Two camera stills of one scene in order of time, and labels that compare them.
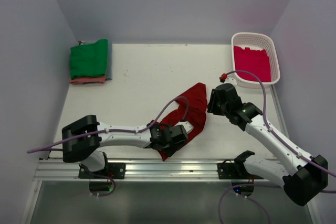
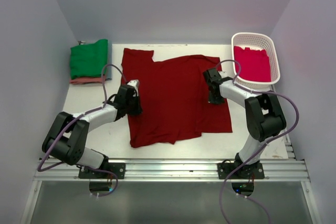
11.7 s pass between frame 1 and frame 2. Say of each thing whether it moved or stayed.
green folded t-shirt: stayed
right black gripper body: moved
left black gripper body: moved
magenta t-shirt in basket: stayed
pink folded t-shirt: stayed
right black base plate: stayed
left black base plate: stayed
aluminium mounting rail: stayed
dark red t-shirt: moved
